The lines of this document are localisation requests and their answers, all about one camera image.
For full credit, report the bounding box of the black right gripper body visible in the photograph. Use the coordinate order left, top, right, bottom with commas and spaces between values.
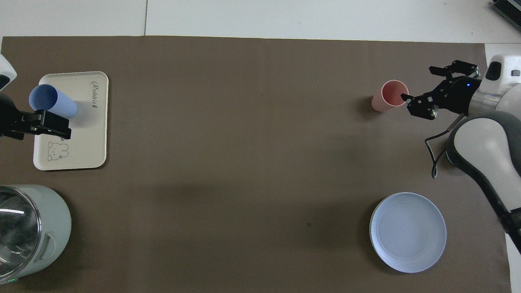
438, 77, 482, 112

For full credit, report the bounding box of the brown table mat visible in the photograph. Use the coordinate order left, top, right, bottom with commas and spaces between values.
0, 36, 511, 293

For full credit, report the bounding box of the blue ribbed cup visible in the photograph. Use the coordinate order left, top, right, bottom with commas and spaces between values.
28, 84, 78, 119

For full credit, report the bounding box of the pink cup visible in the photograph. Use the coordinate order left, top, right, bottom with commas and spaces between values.
371, 80, 409, 112

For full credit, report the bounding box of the lavender blue plate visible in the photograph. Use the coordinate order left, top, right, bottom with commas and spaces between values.
369, 192, 447, 273

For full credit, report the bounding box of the cream tray with rabbit print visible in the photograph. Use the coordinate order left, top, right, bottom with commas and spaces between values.
33, 71, 109, 171

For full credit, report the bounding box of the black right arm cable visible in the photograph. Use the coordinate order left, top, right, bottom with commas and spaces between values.
425, 114, 464, 179

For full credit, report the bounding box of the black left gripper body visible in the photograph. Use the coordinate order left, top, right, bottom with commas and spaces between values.
0, 94, 26, 140

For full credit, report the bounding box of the dark electronic device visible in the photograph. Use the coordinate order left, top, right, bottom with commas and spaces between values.
490, 0, 521, 21

